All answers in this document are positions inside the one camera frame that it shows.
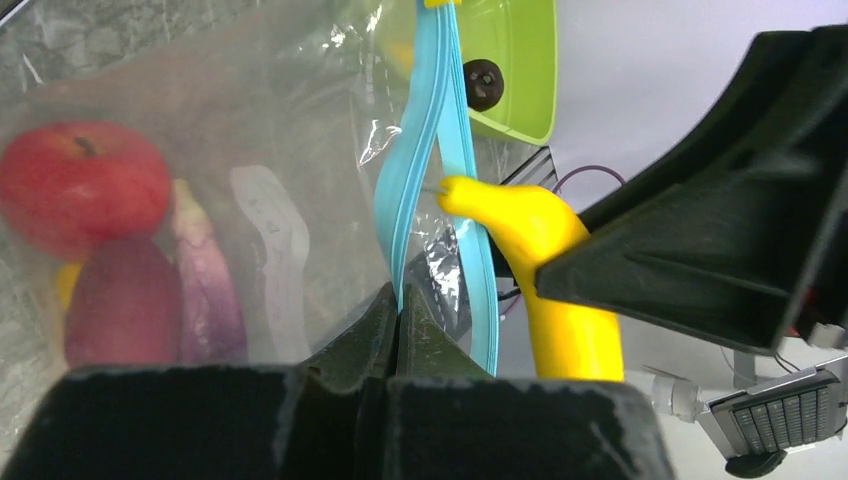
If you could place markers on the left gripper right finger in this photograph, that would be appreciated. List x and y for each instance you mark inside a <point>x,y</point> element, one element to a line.
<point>460,427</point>

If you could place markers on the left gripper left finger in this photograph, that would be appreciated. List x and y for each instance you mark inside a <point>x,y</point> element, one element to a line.
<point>322,418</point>

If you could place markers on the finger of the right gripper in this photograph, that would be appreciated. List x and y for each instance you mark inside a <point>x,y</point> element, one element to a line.
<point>722,238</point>

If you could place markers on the yellow banana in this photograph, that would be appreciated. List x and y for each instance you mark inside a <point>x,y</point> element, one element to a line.
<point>531,226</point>

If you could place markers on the purple eggplant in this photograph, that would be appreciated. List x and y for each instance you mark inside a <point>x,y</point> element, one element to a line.
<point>212,325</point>

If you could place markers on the purple sweet potato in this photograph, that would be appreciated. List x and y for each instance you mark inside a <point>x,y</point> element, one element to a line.
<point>125,309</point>

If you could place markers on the clear zip top bag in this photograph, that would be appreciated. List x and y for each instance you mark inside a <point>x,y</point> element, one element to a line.
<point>315,162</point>

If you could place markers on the orange yellow mango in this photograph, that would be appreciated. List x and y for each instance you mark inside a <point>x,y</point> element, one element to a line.
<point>65,281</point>

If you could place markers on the red apple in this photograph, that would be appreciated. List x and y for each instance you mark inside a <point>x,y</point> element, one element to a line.
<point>67,188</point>

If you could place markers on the green plastic tray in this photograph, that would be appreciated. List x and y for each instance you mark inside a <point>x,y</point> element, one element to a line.
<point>517,38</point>

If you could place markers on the dark purple mangosteen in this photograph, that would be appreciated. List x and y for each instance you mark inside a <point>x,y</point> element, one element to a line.
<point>484,84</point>

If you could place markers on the grey metal stand bracket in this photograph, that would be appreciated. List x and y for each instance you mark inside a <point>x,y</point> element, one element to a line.
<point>744,370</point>

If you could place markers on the grey teal network switch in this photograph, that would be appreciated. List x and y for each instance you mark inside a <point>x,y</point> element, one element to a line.
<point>754,429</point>

